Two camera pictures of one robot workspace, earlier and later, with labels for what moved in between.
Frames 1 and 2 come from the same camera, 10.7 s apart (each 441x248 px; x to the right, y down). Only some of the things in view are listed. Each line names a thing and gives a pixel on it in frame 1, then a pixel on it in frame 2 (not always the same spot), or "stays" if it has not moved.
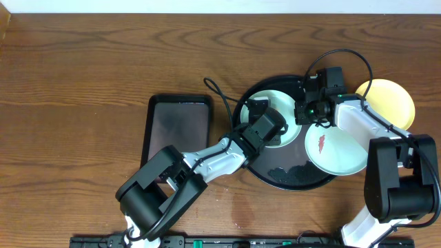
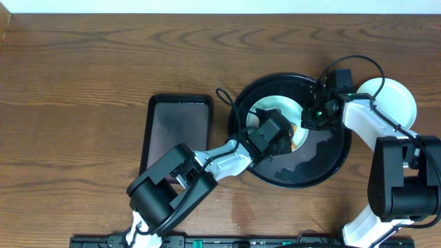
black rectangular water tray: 182,121 stays
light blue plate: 284,104 -> 394,99
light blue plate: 335,151 -> 292,111
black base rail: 220,241 stays
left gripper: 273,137 -> 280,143
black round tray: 286,168 stays
